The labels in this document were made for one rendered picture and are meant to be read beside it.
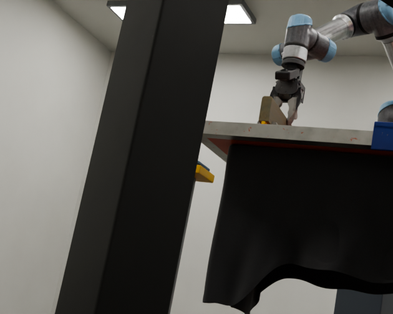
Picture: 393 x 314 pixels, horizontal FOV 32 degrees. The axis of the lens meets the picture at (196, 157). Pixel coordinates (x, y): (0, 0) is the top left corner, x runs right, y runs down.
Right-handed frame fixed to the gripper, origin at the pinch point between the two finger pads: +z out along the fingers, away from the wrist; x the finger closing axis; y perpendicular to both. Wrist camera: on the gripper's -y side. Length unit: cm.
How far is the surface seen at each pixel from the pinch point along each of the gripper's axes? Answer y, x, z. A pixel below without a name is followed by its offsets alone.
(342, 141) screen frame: -29.5, -25.7, 13.7
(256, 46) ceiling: 364, 156, -189
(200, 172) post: 6.3, 26.0, 16.6
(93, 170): -153, -39, 54
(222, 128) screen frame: -29.4, 6.1, 12.2
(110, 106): -154, -39, 49
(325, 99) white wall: 381, 89, -146
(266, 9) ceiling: 292, 124, -189
